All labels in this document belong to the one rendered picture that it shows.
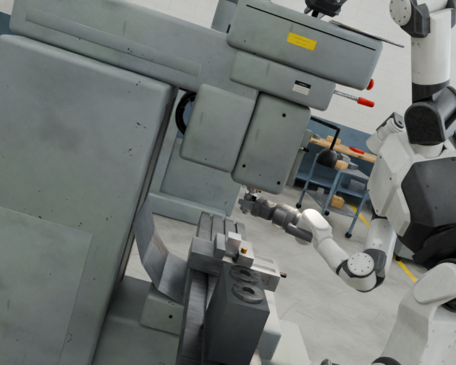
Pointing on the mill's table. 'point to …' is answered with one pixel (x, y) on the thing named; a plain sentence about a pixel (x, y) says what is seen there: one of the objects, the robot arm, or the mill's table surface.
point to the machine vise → (210, 248)
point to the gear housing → (281, 80)
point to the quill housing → (271, 143)
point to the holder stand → (235, 316)
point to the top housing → (305, 43)
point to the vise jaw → (245, 255)
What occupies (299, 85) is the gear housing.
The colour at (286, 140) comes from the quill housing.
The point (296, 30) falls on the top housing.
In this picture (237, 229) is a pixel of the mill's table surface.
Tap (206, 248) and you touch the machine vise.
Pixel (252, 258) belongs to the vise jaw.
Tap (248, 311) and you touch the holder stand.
